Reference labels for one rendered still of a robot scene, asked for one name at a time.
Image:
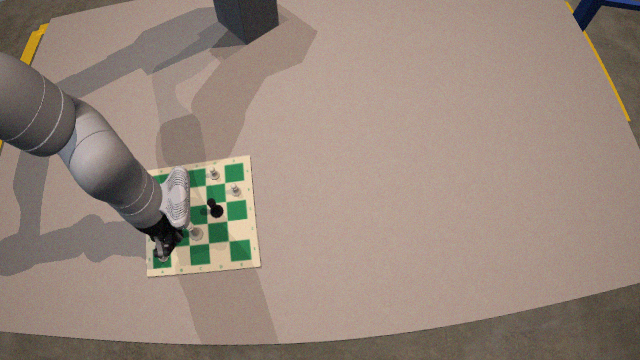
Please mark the green and white chessboard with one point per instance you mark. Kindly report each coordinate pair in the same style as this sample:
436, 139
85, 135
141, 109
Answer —
229, 242

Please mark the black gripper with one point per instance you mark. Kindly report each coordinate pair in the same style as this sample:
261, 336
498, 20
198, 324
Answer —
163, 232

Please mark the white pawn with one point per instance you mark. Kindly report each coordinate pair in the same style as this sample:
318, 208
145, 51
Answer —
235, 191
214, 174

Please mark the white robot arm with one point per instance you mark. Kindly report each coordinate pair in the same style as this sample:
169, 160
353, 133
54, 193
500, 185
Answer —
39, 118

